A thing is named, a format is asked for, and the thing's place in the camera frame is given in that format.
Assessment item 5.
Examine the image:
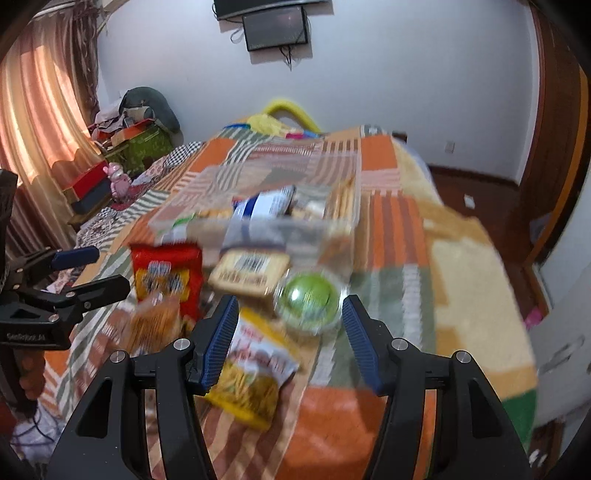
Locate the grey clothes pile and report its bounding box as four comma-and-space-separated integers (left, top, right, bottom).
119, 87, 183, 144

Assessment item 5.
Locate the pink plush toy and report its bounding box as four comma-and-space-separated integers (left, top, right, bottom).
104, 161, 133, 204

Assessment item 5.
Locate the white cabinet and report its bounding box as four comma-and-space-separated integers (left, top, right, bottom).
526, 231, 591, 428

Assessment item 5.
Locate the red snack packet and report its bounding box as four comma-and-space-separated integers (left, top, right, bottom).
130, 242, 205, 321

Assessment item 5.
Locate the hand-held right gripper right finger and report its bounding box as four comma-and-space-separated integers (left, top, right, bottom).
341, 294, 536, 480

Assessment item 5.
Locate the tall cracker packet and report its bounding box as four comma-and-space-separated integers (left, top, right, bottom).
323, 178, 359, 220

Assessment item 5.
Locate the clear plastic container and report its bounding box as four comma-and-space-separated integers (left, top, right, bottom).
150, 159, 363, 273

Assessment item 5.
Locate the green cup in clear dome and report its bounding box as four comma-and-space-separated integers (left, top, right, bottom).
273, 270, 347, 335

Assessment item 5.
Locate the green patterned box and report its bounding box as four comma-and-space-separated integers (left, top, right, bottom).
111, 119, 174, 174

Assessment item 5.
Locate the clear cracker packet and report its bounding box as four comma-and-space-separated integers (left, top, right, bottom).
124, 295, 183, 356

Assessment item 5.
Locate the small wall monitor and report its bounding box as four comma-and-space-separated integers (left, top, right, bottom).
242, 7, 309, 51

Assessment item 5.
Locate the beige biscuit packet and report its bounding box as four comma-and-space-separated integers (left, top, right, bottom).
208, 249, 291, 296

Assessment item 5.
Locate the yellow snack packet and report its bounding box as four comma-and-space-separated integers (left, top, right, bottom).
203, 307, 301, 432

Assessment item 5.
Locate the orange curtain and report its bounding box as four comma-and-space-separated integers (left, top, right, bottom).
0, 9, 105, 250

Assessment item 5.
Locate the green and white packet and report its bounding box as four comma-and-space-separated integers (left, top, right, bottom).
159, 215, 197, 243

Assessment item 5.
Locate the red box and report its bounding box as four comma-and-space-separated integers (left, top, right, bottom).
65, 161, 112, 215

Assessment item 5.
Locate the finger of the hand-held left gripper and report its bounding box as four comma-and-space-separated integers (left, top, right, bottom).
0, 275, 131, 324
9, 246, 100, 287

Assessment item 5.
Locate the blue and white packet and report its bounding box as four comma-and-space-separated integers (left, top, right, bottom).
231, 185, 296, 220

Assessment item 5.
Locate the yellow plastic object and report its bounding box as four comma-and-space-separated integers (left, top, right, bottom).
247, 98, 321, 137

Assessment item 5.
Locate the wooden door frame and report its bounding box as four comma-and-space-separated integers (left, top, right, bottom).
517, 0, 583, 261

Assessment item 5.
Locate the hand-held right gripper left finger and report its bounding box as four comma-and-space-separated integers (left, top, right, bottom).
46, 294, 240, 480

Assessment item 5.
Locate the black wall television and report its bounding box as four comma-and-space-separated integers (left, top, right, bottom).
212, 0, 333, 21

